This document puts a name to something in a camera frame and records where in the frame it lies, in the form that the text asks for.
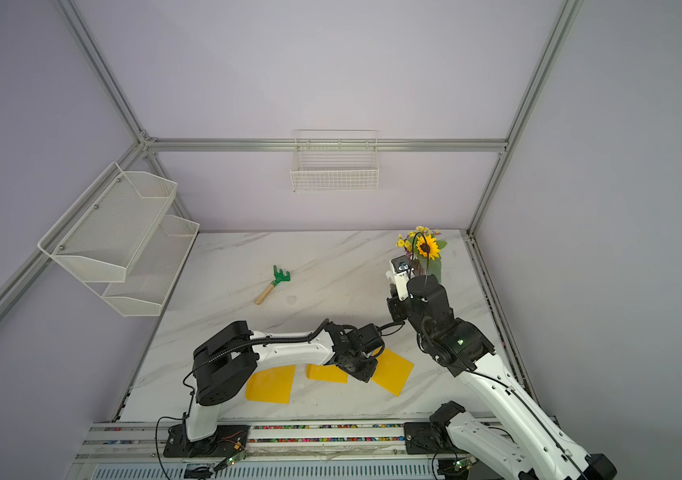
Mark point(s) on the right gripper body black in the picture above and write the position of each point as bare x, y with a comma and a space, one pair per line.
403, 310

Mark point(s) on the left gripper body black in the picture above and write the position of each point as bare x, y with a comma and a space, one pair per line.
363, 368

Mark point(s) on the yellow envelope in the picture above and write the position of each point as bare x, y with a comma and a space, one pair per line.
329, 374
271, 386
392, 372

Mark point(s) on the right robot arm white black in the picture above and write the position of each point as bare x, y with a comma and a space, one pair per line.
535, 447

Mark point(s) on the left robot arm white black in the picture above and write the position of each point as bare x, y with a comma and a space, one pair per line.
223, 364

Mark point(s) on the dark purple vase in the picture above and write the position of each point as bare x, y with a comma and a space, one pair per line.
428, 267

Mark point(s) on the sunflower bouquet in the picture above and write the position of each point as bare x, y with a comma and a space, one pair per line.
423, 242

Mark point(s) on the lower white mesh shelf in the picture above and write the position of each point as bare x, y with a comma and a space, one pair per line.
149, 284

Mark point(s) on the white mesh shelf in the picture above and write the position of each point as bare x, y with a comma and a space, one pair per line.
149, 284
100, 239

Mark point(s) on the upper white mesh shelf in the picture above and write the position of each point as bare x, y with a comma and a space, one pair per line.
100, 239

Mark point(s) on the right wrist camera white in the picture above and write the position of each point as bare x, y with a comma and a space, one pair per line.
400, 273

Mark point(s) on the green toy rake wooden handle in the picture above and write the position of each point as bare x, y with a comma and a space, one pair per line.
279, 276

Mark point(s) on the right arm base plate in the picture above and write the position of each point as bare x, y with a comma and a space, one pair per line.
431, 436

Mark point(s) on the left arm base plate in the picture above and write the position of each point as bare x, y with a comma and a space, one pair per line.
227, 441

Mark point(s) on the white wire wall basket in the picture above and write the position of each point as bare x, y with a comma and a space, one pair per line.
326, 161

